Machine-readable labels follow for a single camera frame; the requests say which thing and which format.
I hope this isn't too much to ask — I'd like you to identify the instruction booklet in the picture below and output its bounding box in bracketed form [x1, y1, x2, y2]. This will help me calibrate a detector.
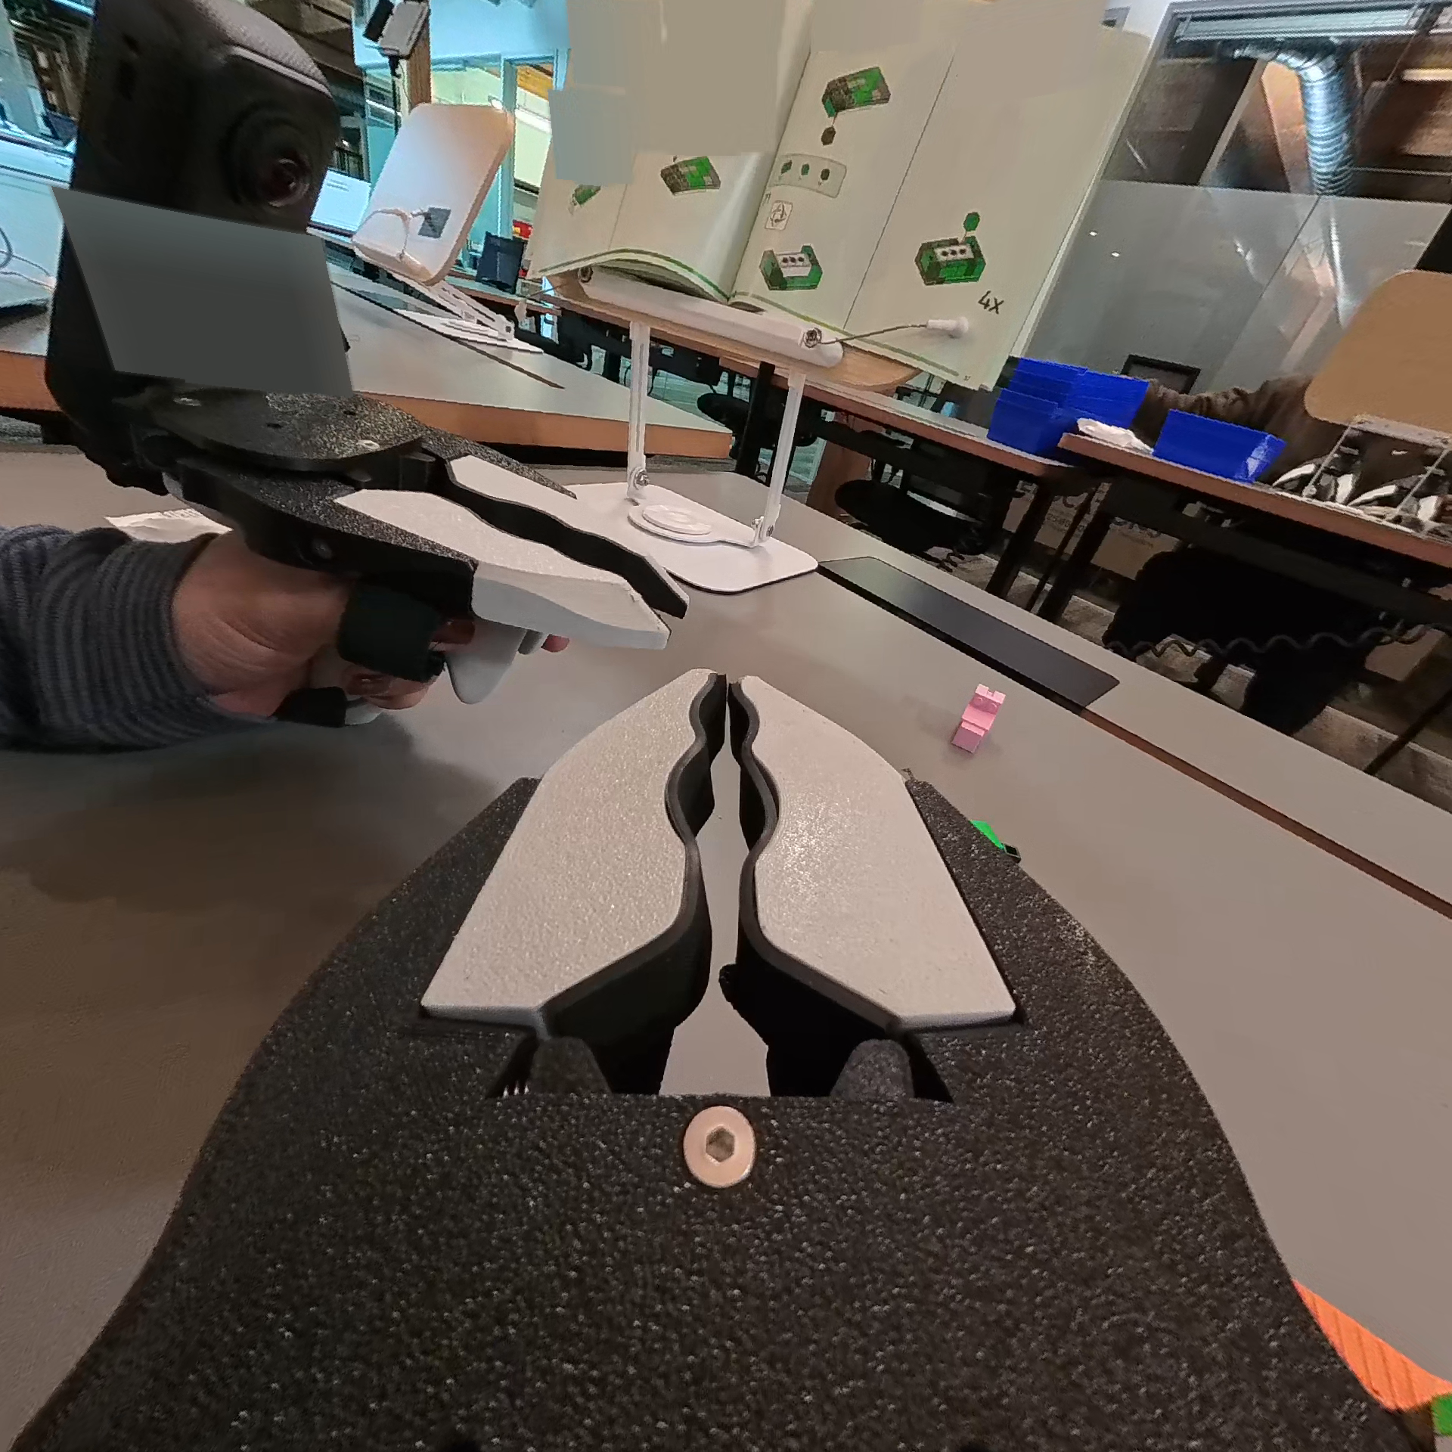
[531, 46, 1149, 385]

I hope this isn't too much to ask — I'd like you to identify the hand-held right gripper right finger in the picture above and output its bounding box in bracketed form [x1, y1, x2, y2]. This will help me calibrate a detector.
[719, 676, 1017, 1100]

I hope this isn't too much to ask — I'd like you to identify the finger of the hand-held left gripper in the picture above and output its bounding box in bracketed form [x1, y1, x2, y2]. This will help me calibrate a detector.
[336, 488, 673, 654]
[436, 453, 691, 622]

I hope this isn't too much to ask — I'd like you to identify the book stand with black sticker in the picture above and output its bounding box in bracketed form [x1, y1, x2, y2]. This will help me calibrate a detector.
[348, 102, 547, 355]

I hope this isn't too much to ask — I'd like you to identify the orange flat object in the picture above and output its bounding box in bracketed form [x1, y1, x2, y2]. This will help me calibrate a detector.
[1292, 1283, 1452, 1419]

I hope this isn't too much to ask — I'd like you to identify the grey desk with wooden edge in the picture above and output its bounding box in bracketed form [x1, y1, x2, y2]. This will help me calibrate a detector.
[0, 170, 737, 461]

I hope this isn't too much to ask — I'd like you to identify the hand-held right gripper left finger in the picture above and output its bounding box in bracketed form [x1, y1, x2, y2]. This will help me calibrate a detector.
[420, 668, 729, 1096]

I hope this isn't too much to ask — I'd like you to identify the blue plastic bin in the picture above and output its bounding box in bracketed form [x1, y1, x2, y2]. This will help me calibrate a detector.
[986, 391, 1095, 459]
[1011, 357, 1151, 419]
[1151, 409, 1290, 484]

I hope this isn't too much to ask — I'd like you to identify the white book stand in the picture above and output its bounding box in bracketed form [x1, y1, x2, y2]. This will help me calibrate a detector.
[533, 267, 978, 594]

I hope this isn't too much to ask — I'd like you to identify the person's left forearm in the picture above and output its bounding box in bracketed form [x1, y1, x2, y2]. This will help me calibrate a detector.
[0, 524, 217, 753]

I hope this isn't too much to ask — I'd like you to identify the person's left hand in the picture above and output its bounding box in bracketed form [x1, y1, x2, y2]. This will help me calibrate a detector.
[169, 532, 446, 717]

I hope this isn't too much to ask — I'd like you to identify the ceiling mounted black device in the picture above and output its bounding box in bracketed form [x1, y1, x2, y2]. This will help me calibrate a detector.
[362, 0, 434, 60]

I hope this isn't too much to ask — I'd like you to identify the silver ventilation duct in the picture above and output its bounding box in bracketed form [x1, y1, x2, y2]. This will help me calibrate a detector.
[1231, 46, 1380, 204]

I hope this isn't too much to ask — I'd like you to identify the black desk cable panel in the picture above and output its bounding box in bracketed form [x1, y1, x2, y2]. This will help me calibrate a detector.
[818, 554, 1121, 712]

